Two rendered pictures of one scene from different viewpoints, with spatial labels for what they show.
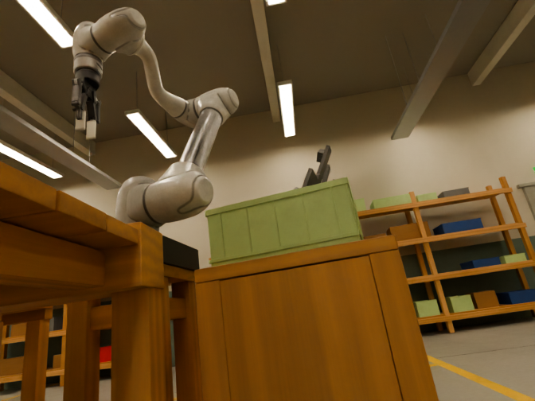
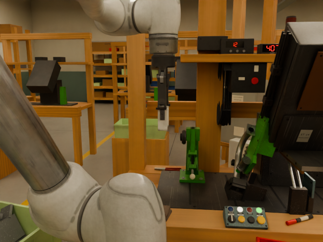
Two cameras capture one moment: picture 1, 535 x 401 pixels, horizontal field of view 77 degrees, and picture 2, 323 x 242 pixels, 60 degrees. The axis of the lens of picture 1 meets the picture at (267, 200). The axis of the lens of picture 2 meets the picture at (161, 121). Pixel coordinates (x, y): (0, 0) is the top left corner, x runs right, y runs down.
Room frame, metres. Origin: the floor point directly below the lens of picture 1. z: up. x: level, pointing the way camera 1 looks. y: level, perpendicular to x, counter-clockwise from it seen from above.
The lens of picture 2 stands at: (1.84, 0.60, 1.48)
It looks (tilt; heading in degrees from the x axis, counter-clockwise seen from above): 11 degrees down; 183
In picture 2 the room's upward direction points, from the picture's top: straight up
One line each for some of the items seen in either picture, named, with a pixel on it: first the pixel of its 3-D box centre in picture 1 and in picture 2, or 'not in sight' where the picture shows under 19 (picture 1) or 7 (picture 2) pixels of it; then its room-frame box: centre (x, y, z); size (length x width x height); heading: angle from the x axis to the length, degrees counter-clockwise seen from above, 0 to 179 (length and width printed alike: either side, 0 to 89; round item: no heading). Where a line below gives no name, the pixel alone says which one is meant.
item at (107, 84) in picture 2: not in sight; (126, 75); (-9.06, -1.40, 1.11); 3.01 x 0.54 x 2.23; 86
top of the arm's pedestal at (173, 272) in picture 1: (138, 279); not in sight; (1.22, 0.50, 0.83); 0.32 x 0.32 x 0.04; 83
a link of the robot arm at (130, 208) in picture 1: (140, 205); (130, 219); (1.21, 0.49, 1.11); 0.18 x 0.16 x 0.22; 66
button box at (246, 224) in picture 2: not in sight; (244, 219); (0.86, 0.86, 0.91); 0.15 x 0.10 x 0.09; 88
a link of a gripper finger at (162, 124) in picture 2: (91, 130); (162, 119); (0.98, 0.55, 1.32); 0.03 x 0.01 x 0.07; 88
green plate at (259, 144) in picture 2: not in sight; (264, 138); (0.62, 0.98, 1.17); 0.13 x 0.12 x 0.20; 88
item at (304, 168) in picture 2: not in sight; (302, 153); (0.67, 1.13, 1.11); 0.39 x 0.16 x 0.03; 178
